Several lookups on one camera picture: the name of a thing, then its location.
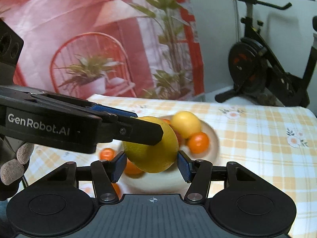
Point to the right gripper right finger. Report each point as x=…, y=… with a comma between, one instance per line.
x=198, y=174

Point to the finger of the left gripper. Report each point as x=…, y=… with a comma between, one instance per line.
x=131, y=129
x=102, y=108

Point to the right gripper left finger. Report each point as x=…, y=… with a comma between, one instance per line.
x=106, y=173

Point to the large yellow lemon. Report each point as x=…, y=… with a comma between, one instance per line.
x=157, y=158

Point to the gloved left hand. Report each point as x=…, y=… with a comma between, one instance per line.
x=15, y=158

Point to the mandarin orange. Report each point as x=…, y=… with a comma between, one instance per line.
x=117, y=189
x=132, y=169
x=198, y=143

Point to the mandarin left of plate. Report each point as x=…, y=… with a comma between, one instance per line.
x=107, y=154

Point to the beige round plate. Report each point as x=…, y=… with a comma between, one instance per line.
x=170, y=181

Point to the yellow green lemon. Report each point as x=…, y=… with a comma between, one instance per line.
x=186, y=123

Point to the red printed backdrop cloth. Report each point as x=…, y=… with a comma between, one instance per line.
x=119, y=48

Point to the orange plaid tablecloth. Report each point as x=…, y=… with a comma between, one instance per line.
x=276, y=143

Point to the black exercise bike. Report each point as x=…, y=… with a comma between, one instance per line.
x=256, y=71

